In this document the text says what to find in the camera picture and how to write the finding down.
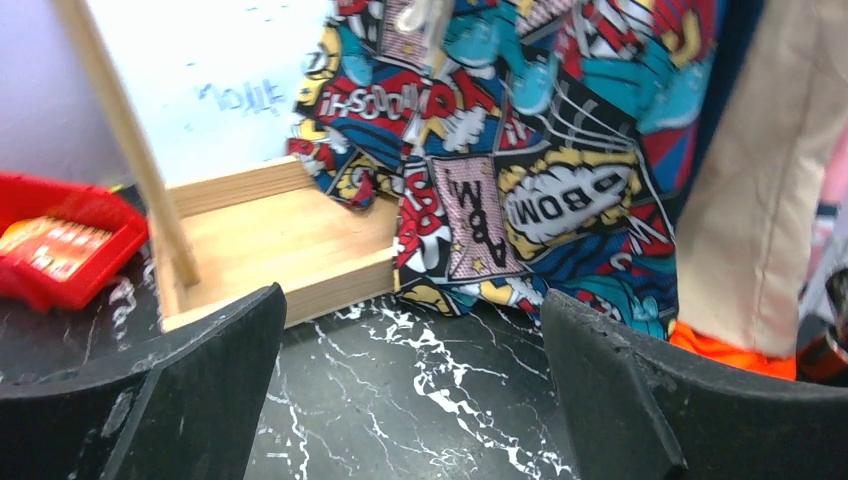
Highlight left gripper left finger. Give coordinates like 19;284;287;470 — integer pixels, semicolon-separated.
1;284;286;479

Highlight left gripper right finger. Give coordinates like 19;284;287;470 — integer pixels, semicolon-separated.
541;290;847;479

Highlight comic print shorts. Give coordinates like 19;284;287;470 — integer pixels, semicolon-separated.
287;1;727;339

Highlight orange shorts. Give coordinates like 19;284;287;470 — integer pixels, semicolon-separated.
669;321;797;381

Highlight beige shorts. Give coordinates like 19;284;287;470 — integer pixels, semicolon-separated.
677;1;847;358

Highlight navy blue shorts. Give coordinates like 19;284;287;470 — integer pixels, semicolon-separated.
673;0;765;217

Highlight wooden clothes rack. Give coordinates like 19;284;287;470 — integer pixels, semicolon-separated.
56;1;397;331

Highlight orange card box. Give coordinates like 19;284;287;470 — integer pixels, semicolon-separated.
1;216;112;282

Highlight red plastic bin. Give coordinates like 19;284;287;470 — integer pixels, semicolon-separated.
1;172;149;312

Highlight pink patterned garment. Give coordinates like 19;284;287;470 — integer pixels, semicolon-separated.
799;127;847;323

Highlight pink framed whiteboard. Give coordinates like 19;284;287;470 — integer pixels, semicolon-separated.
89;0;332;185

